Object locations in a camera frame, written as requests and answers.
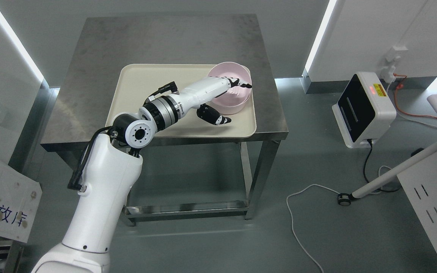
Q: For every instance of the white wall socket plug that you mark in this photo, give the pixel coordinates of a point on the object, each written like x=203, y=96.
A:
x=391, y=58

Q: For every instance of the white sign with blue characters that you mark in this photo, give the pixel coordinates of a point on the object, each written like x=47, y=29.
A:
x=19, y=200

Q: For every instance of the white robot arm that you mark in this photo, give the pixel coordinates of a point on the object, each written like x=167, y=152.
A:
x=108, y=168

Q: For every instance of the pink bowl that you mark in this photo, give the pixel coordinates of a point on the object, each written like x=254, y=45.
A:
x=235, y=98

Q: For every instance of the white cart leg with caster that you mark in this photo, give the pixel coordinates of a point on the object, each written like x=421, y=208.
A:
x=345, y=199

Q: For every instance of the white and black box appliance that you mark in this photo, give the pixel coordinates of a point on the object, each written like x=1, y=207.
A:
x=364, y=111

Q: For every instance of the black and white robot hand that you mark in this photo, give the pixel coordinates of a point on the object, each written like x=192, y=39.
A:
x=199, y=93

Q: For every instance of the stainless steel table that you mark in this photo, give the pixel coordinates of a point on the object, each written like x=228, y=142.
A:
x=107, y=44

